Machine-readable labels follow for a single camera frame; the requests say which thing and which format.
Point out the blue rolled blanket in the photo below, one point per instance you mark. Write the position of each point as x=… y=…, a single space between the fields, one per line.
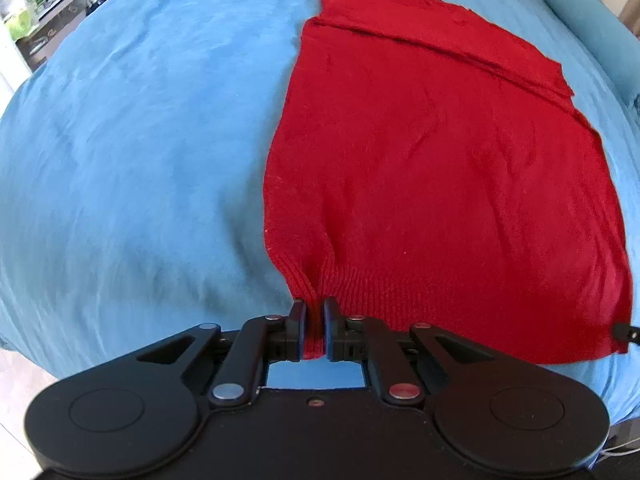
x=609 y=41

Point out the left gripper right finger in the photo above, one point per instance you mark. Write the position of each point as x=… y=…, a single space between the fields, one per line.
x=498 y=414

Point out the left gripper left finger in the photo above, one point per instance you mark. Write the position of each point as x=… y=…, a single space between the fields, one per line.
x=128 y=416

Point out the white shelf unit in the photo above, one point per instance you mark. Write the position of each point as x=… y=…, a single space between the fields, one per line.
x=40 y=10

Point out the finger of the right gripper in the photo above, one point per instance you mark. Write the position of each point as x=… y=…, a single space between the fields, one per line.
x=625 y=332

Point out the red knit sweater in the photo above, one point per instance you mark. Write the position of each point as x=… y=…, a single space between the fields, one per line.
x=429 y=166

